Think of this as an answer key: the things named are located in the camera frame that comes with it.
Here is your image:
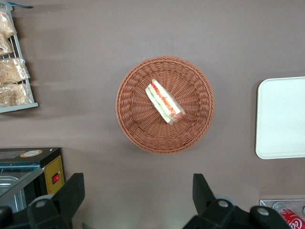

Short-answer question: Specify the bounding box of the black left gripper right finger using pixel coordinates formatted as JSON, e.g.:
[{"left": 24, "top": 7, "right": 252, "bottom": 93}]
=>
[{"left": 182, "top": 173, "right": 291, "bottom": 229}]

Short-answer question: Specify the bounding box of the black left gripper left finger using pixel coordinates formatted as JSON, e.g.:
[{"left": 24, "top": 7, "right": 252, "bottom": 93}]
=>
[{"left": 0, "top": 173, "right": 85, "bottom": 229}]

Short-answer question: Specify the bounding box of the triangle sandwich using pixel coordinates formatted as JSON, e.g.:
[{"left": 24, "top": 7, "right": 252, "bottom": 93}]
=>
[{"left": 145, "top": 78, "right": 186, "bottom": 125}]

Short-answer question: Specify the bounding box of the round brown wicker basket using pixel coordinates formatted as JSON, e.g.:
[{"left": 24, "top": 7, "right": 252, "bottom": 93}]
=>
[{"left": 115, "top": 55, "right": 216, "bottom": 155}]

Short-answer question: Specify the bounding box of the tray of packaged snacks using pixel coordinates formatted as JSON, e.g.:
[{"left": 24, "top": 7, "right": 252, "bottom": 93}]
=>
[{"left": 0, "top": 6, "right": 39, "bottom": 114}]

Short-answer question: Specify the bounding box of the cream plastic tray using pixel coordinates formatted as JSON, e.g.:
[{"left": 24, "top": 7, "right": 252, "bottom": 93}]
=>
[{"left": 255, "top": 76, "right": 305, "bottom": 160}]

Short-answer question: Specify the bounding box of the black yellow food warmer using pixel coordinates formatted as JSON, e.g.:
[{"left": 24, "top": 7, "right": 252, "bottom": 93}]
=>
[{"left": 0, "top": 147, "right": 65, "bottom": 213}]

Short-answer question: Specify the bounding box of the clear acrylic bottle rack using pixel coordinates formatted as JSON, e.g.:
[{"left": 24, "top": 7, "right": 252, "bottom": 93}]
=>
[{"left": 259, "top": 199, "right": 305, "bottom": 229}]

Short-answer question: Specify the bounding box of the steel warmer pan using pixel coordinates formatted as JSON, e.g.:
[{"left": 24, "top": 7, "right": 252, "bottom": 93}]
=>
[{"left": 0, "top": 176, "right": 15, "bottom": 192}]

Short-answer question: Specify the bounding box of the red cola bottle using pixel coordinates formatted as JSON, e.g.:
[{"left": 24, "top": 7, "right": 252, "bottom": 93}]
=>
[{"left": 278, "top": 207, "right": 305, "bottom": 229}]

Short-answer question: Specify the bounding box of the clear bag of crackers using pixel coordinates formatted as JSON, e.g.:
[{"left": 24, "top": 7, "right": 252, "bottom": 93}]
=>
[
  {"left": 0, "top": 57, "right": 31, "bottom": 84},
  {"left": 0, "top": 83, "right": 33, "bottom": 108},
  {"left": 0, "top": 9, "right": 17, "bottom": 39},
  {"left": 0, "top": 35, "right": 14, "bottom": 56}
]

